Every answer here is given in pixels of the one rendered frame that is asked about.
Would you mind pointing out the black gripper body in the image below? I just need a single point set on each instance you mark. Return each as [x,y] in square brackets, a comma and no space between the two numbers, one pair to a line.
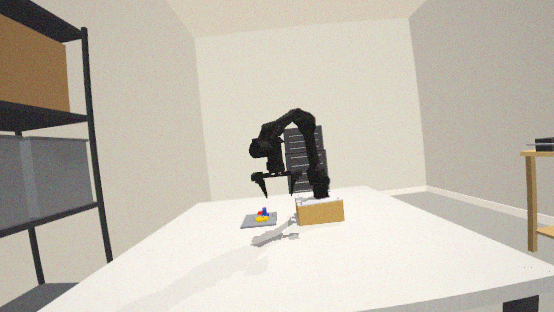
[275,165]

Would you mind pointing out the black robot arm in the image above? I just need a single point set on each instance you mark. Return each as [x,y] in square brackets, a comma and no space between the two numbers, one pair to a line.
[268,143]

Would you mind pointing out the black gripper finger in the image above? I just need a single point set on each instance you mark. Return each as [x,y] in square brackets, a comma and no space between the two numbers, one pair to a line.
[293,180]
[263,187]

